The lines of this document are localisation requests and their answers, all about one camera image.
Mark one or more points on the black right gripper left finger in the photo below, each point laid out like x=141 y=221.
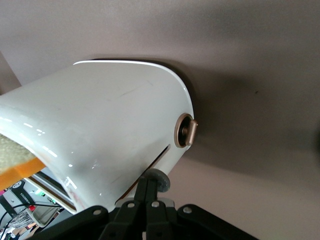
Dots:
x=138 y=197

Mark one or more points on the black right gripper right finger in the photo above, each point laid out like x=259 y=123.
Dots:
x=153 y=200

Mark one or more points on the white two-slot toaster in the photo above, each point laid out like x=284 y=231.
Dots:
x=100 y=112

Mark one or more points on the toast slice with orange crust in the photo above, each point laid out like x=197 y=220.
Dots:
x=17 y=155

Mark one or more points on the brown table cover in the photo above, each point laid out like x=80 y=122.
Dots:
x=250 y=50

